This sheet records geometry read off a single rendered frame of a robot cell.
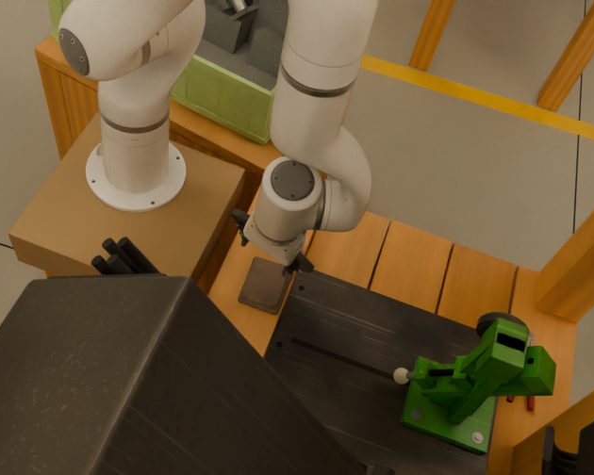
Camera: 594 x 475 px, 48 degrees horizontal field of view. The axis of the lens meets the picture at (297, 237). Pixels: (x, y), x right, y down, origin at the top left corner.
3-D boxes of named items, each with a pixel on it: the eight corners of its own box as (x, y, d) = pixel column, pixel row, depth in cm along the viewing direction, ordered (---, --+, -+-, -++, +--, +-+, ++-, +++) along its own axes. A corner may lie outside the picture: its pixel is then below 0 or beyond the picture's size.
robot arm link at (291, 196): (314, 194, 106) (255, 188, 105) (330, 156, 94) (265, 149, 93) (311, 244, 103) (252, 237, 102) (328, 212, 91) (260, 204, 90)
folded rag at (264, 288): (254, 259, 129) (255, 252, 127) (293, 273, 129) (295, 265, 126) (236, 303, 124) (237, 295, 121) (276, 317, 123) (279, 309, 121)
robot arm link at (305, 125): (413, 50, 81) (355, 200, 106) (282, 31, 79) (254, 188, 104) (420, 104, 76) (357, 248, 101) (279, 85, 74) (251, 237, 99)
